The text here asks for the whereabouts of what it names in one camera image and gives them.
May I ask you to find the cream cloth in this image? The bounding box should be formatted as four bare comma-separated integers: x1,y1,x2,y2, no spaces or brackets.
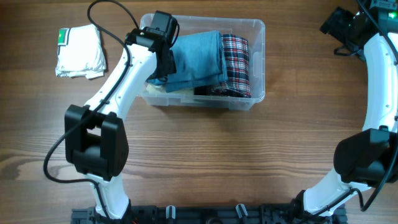
146,84,195,95

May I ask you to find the blue towel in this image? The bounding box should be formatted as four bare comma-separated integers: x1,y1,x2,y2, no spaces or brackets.
147,30,228,92

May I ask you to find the black garment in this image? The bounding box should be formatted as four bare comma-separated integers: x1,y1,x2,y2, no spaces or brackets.
194,86,211,96

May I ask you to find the plaid shirt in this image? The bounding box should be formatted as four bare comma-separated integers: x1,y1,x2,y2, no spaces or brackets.
206,34,251,98

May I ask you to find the white garment green tag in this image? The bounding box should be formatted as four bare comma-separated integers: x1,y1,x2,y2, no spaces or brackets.
55,24,107,80

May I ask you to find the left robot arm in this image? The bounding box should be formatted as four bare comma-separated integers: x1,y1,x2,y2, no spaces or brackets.
65,11,179,223

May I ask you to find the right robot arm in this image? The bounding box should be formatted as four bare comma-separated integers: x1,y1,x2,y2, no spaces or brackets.
281,0,397,223

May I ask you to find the clear plastic storage bin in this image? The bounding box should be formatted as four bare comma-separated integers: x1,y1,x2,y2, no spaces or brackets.
139,15,266,111

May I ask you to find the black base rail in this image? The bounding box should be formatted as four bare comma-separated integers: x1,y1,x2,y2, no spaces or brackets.
70,203,347,224

